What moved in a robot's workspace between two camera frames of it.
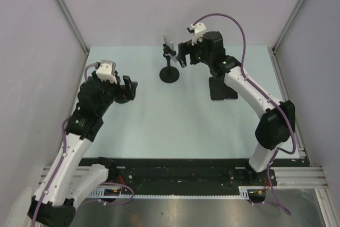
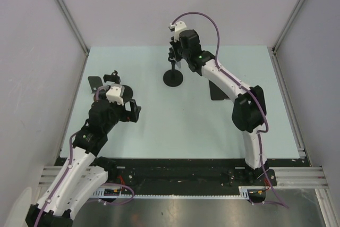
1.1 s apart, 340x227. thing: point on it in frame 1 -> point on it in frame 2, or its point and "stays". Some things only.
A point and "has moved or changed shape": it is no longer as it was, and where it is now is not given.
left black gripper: (130, 86) -> (127, 115)
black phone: (217, 89) stays
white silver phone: (170, 44) -> (177, 65)
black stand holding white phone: (168, 74) has moved or changed shape
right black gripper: (187, 48) -> (175, 44)
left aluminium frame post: (62, 3) stays
